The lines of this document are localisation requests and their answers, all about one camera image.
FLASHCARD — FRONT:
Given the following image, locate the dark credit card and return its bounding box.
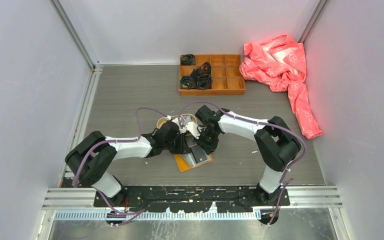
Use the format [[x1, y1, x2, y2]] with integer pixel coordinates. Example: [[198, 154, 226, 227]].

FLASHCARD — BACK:
[[190, 144, 211, 165]]

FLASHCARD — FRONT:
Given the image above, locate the beige oval card tray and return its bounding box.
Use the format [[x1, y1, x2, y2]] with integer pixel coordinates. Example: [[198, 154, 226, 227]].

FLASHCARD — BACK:
[[156, 113, 198, 136]]

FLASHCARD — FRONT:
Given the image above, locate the orange leather card holder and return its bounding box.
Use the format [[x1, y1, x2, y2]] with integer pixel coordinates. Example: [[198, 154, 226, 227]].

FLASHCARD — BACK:
[[173, 153, 213, 173]]

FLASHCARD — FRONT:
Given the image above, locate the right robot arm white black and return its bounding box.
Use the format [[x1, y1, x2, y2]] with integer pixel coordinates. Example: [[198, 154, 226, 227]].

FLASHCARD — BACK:
[[195, 105, 302, 206]]

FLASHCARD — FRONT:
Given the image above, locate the dark rolled fabric bottom left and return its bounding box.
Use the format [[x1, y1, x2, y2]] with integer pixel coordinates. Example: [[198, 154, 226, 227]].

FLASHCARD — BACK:
[[179, 75, 195, 90]]

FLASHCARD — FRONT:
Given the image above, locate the dark rolled fabric bottom centre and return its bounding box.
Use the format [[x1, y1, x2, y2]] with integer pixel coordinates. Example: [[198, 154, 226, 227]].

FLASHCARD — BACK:
[[195, 74, 213, 90]]

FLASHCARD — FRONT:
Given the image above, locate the orange wooden compartment tray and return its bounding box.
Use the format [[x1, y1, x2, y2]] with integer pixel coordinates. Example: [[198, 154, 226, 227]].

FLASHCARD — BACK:
[[178, 54, 246, 96]]

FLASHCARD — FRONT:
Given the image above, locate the dark rolled fabric top left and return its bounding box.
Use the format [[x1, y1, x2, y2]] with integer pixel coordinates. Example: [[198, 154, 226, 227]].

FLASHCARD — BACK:
[[180, 54, 196, 66]]

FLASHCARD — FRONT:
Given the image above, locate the pink crumpled cloth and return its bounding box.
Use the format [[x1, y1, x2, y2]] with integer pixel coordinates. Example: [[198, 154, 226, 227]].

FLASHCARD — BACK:
[[239, 34, 323, 139]]

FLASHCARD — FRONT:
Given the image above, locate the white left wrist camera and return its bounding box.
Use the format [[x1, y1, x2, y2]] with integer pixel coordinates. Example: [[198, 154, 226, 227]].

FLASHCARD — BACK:
[[170, 115, 194, 133]]

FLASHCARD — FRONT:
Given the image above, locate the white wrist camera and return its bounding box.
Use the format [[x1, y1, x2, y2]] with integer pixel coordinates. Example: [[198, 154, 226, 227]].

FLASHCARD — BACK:
[[184, 121, 200, 139], [170, 115, 194, 133]]

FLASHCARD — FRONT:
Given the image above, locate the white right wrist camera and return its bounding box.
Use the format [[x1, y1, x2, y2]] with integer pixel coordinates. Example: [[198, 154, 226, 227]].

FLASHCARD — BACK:
[[184, 121, 200, 139]]

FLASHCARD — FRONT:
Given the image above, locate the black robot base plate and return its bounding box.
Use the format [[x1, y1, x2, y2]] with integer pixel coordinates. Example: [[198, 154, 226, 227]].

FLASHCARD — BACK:
[[110, 185, 290, 213]]

